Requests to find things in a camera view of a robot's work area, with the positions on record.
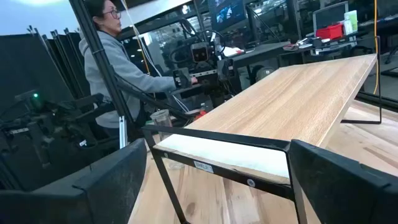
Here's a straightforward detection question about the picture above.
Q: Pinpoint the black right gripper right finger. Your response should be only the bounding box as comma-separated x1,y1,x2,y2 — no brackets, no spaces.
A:
288,139,398,224

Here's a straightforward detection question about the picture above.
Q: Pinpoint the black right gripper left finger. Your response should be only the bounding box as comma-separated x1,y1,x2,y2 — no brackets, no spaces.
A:
0,138,147,224

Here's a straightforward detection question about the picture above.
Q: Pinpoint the person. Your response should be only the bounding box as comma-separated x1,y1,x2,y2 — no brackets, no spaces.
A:
78,0,199,130

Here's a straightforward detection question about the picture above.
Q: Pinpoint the black desk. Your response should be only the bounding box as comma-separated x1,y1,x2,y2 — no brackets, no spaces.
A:
229,41,292,91
278,30,379,63

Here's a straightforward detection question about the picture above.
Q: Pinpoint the black folding partition screen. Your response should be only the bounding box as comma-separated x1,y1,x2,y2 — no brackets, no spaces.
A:
0,26,94,106

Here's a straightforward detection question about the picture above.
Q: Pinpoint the red plastic box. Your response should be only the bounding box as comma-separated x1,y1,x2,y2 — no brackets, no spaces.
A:
315,23,345,40

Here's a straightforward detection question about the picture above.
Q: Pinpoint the light green container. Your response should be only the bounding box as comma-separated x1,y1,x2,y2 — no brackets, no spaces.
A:
343,9,359,33

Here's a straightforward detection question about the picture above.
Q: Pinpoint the grey laptop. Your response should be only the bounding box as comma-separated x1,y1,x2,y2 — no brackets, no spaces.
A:
312,1,349,34

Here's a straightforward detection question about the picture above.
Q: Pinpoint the black computer monitor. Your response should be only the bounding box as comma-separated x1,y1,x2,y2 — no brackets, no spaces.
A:
207,0,247,32

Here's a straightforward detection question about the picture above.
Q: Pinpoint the black aluminium rig frame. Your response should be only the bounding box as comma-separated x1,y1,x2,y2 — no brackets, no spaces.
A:
68,0,398,150

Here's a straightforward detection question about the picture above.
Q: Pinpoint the yellow cable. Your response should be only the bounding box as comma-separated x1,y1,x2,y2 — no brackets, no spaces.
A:
372,0,381,95
136,30,151,75

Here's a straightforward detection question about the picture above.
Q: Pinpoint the white cable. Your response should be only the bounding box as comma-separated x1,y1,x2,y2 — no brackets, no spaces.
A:
119,0,162,77

